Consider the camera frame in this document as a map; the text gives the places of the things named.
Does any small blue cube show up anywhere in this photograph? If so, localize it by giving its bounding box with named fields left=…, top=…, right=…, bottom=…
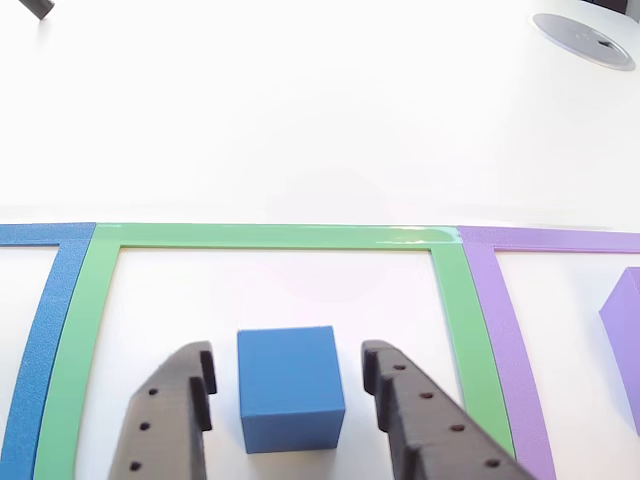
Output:
left=236, top=325, right=348, bottom=455

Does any purple block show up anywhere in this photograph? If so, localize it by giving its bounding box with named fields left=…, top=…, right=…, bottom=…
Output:
left=598, top=266, right=640, bottom=437

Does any green square frame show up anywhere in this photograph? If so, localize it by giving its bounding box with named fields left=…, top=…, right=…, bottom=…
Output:
left=32, top=222, right=517, bottom=480

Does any purple square frame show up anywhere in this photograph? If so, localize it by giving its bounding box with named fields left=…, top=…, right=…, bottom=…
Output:
left=457, top=224, right=640, bottom=480

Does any blue square frame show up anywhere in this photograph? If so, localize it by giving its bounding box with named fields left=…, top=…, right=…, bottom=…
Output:
left=0, top=222, right=97, bottom=480

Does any round silver cable grommet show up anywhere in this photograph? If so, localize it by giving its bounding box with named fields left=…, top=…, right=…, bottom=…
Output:
left=529, top=13, right=637, bottom=73

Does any black camera tripod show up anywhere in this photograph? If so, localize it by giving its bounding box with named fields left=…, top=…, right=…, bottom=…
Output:
left=19, top=0, right=56, bottom=21

